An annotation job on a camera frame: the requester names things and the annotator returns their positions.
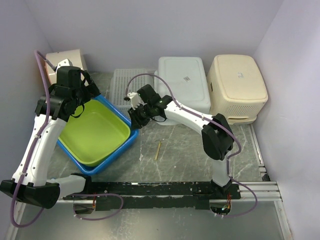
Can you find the large white plastic tub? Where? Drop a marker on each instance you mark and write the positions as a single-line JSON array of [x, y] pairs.
[[186, 79]]

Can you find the green plastic tray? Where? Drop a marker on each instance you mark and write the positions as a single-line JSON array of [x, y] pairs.
[[92, 135]]

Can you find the cream cylindrical container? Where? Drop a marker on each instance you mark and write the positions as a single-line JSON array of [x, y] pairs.
[[75, 56]]

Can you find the beige perforated laundry basket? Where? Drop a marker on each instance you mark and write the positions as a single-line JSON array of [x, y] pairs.
[[236, 88]]

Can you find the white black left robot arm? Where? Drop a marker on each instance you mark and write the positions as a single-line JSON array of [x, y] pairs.
[[29, 184]]

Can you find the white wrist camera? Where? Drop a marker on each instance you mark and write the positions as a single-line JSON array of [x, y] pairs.
[[134, 99], [63, 63]]

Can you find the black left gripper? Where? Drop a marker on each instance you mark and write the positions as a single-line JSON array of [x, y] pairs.
[[91, 90]]

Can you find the blue plastic tray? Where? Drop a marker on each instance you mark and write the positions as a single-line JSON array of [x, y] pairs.
[[125, 147]]

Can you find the black base bar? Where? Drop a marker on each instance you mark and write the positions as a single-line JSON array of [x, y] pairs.
[[149, 195]]

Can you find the white perforated basket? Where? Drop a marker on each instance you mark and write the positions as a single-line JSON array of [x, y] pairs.
[[118, 85]]

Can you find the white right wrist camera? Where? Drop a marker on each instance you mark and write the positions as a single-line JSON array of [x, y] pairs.
[[134, 99]]

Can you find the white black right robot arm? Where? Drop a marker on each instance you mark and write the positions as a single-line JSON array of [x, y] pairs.
[[215, 131]]

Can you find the small wooden stick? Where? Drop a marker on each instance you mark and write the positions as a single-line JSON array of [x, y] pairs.
[[157, 151]]

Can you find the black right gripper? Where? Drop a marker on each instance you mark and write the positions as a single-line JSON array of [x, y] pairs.
[[136, 122]]

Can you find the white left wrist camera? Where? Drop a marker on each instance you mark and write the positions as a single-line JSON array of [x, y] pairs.
[[63, 63]]

